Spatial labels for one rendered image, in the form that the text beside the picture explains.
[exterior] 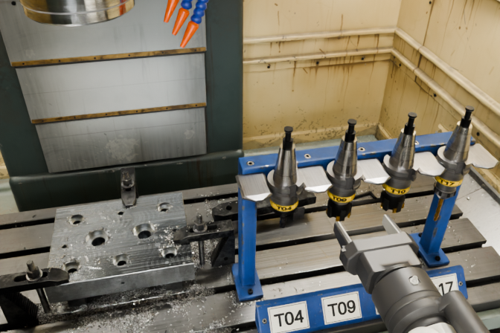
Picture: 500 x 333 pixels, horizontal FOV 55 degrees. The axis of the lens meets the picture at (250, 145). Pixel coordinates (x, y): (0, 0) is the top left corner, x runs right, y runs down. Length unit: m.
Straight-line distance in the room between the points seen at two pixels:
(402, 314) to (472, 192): 0.90
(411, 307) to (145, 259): 0.56
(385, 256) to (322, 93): 1.23
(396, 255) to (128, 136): 0.87
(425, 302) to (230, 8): 0.88
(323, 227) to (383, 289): 0.53
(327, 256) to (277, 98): 0.86
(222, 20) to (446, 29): 0.73
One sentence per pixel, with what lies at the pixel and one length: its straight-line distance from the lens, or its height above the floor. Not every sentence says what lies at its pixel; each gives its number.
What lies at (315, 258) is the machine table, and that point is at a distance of 1.15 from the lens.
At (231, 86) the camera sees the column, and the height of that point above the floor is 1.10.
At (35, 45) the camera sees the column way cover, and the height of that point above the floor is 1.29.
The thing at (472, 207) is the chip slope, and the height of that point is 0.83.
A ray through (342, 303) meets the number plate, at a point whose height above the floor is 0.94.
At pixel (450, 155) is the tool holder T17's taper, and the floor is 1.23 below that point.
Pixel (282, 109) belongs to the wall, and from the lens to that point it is 1.90.
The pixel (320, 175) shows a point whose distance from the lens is 0.86.
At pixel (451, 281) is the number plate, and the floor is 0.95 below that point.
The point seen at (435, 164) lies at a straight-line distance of 0.95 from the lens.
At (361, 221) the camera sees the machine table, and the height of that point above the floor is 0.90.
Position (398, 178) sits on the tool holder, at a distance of 0.90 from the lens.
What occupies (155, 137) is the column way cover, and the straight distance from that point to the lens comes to 1.40.
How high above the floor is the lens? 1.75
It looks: 35 degrees down
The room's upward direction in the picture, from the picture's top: 1 degrees clockwise
